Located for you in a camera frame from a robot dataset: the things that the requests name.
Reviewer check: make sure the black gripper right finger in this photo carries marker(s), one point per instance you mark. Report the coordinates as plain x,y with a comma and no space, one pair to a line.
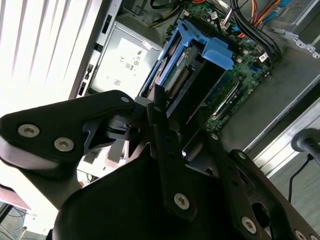
262,190

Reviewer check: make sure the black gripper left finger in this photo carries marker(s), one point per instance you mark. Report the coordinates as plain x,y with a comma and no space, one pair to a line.
62,125

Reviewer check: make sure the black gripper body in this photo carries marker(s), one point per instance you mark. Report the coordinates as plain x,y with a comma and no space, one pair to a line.
120,207

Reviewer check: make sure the hard disk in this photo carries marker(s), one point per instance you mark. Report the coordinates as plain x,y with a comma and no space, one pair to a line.
215,53

